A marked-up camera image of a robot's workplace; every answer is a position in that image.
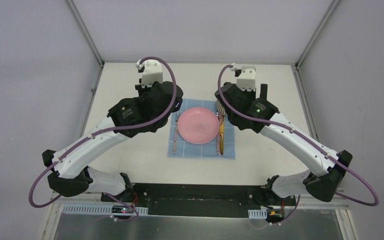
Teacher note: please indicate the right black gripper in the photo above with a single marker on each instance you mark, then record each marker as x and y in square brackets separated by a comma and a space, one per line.
[263, 91]

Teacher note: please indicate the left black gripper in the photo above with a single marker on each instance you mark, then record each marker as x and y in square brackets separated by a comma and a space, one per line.
[139, 87]

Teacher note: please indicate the pink handled fork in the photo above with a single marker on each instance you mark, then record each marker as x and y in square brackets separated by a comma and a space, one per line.
[175, 137]

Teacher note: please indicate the grey ribbed mug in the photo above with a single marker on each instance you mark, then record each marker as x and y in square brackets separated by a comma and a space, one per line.
[220, 109]

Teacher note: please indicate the gold table knife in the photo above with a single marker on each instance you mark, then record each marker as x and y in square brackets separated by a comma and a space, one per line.
[221, 134]

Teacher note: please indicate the pink plate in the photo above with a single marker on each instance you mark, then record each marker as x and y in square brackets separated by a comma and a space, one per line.
[198, 125]

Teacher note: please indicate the pink handled spoon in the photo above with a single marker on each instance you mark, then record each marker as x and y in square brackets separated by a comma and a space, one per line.
[218, 135]

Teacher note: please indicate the blue checked cloth napkin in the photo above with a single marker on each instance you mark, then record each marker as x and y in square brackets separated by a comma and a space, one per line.
[185, 149]

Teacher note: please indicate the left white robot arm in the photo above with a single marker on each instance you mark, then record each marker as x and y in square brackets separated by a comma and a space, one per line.
[72, 175]

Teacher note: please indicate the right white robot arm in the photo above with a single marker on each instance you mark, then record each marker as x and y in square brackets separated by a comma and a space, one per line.
[323, 176]

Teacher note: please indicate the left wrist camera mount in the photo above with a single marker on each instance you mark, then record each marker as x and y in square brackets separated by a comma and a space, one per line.
[151, 71]

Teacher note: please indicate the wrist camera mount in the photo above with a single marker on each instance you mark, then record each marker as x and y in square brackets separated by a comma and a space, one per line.
[151, 71]
[245, 78]

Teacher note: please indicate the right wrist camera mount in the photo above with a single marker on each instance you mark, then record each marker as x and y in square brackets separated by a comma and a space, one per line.
[245, 78]

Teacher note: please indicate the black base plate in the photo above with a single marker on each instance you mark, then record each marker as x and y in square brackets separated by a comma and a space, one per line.
[197, 200]

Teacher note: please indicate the aluminium frame rail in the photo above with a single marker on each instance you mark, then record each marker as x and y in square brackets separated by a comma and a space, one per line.
[92, 216]

